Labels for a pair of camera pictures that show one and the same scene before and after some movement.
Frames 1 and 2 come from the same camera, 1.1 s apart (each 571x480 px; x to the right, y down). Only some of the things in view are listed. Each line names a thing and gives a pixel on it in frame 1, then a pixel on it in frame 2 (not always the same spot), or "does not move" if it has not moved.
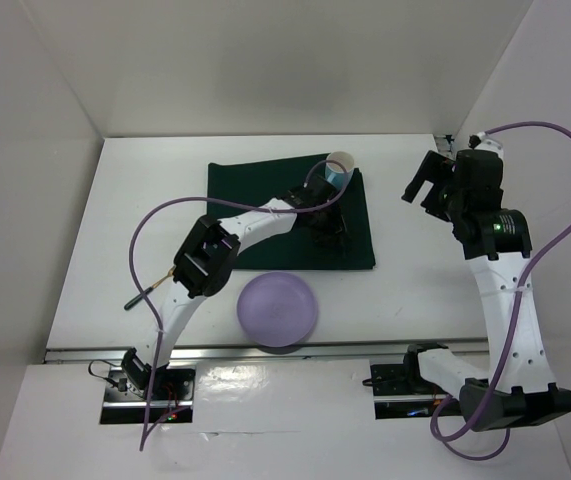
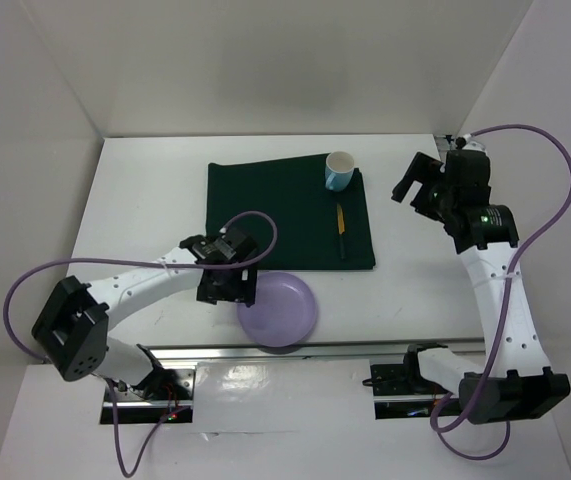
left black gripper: (335, 225) → (241, 290)
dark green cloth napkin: (261, 183) does not move
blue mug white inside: (339, 166) does not move
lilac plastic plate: (277, 309) does not move
